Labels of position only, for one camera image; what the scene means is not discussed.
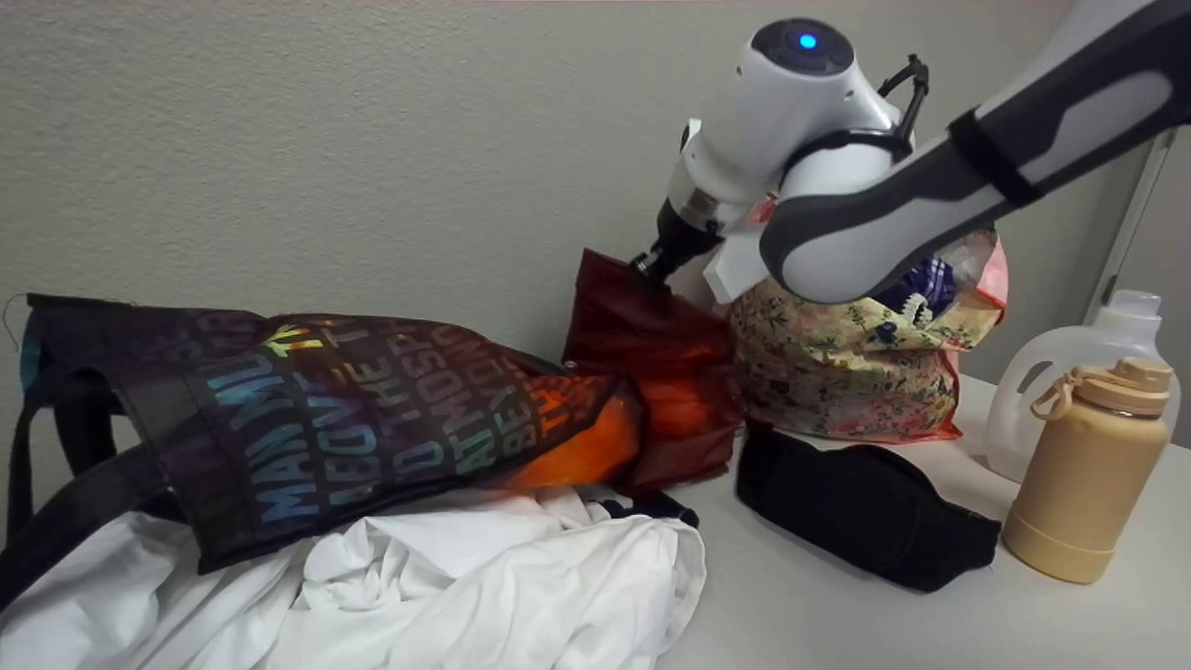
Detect black folded cloth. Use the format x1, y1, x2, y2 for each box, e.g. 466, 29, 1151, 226
734, 421, 1006, 597

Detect white crumpled bed sheet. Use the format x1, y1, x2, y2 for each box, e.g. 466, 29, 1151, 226
0, 483, 711, 670

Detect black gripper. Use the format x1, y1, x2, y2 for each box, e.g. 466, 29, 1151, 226
630, 199, 728, 287

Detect floral print tote bag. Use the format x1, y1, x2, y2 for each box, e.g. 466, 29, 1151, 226
722, 221, 1013, 446

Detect black arm strap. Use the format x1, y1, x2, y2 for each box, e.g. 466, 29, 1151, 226
945, 108, 1035, 211

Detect black and red printed bag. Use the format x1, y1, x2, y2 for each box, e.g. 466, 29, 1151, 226
0, 245, 750, 613

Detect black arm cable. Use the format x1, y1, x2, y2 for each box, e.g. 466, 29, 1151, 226
874, 54, 935, 143

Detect blue plastic bag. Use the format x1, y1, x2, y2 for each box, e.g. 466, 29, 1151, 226
872, 254, 960, 322

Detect translucent white detergent jug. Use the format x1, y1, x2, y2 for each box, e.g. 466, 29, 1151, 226
977, 287, 1185, 492

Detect yellow water bottle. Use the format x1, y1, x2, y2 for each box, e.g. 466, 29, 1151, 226
1002, 354, 1181, 587

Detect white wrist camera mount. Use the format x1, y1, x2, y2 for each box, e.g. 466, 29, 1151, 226
698, 226, 780, 309

